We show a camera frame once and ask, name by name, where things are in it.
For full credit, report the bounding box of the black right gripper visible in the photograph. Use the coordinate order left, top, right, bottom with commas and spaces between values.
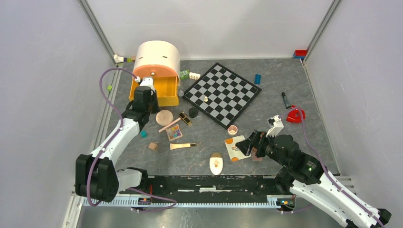
235, 129, 290, 168

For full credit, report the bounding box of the yellow drawer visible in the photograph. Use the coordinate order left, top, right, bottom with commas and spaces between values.
129, 76, 180, 108

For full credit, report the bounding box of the small round pink jar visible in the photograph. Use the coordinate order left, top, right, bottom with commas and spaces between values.
227, 125, 238, 135

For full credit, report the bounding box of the wooden handle makeup brush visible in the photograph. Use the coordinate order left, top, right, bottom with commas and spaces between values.
170, 143, 197, 150

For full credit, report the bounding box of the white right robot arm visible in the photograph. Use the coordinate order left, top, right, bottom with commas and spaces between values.
236, 131, 392, 228

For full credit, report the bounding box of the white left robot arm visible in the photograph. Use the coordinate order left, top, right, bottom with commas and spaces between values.
75, 85, 159, 202

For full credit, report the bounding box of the round pink compact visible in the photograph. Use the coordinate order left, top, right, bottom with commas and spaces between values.
155, 110, 173, 126

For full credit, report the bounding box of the pink brown blush palette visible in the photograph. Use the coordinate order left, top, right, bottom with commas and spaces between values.
252, 154, 263, 161

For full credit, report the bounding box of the small teal cube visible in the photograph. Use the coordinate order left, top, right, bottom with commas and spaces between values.
140, 131, 148, 138

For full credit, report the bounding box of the red letter D toy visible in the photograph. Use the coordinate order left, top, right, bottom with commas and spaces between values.
286, 105, 306, 123

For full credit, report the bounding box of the pink lip pencil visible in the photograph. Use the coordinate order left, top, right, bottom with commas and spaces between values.
158, 117, 181, 133

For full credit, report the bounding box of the colourful eyeshadow palette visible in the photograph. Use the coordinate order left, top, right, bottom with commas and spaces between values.
165, 124, 183, 141

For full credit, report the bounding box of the black tube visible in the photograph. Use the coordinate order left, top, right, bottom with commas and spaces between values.
281, 92, 291, 109

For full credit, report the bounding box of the small wooden cube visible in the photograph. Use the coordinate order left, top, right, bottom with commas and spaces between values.
148, 142, 158, 151

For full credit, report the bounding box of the white orange sachet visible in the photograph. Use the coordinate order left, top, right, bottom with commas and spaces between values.
224, 135, 251, 162

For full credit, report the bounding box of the green toy block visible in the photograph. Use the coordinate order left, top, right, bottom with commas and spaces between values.
179, 69, 190, 80

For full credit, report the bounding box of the black round cap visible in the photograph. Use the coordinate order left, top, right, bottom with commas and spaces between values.
188, 107, 198, 118

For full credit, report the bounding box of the white round drawer organizer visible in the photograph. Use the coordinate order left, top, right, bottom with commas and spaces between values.
134, 40, 180, 75

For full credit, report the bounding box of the white lego brick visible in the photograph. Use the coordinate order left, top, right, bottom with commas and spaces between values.
189, 72, 201, 80

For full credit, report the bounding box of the blue lego brick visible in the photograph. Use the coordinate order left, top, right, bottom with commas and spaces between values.
254, 74, 261, 85

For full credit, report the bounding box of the black grey chessboard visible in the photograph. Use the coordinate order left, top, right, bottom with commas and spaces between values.
183, 62, 261, 129

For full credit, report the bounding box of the red blue bricks corner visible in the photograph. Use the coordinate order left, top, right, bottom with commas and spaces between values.
293, 50, 307, 59

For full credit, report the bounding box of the black mounting rail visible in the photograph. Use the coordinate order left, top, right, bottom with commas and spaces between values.
137, 175, 296, 206

